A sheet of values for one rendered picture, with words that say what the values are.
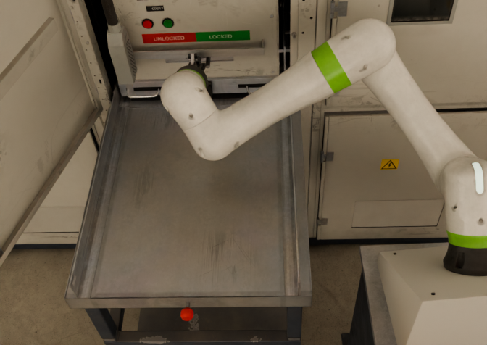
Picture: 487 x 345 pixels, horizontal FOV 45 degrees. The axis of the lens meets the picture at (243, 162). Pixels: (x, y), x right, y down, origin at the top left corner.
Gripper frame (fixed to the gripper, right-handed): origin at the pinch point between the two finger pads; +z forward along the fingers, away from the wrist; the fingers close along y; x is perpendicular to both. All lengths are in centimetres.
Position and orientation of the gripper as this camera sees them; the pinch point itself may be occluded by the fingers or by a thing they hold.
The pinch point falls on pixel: (199, 67)
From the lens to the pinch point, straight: 175.9
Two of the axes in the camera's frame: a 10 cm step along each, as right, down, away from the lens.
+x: 10.0, -0.3, -0.5
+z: 0.4, -3.4, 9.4
